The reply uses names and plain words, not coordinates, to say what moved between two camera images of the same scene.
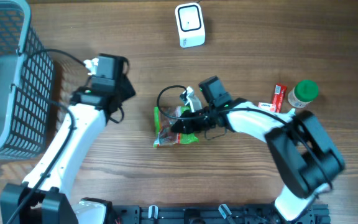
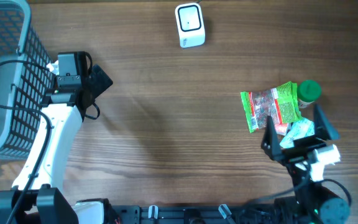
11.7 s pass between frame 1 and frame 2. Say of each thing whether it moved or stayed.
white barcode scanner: stayed
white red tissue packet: moved
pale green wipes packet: moved
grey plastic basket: stayed
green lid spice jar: stayed
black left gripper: moved
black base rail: stayed
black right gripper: moved
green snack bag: moved
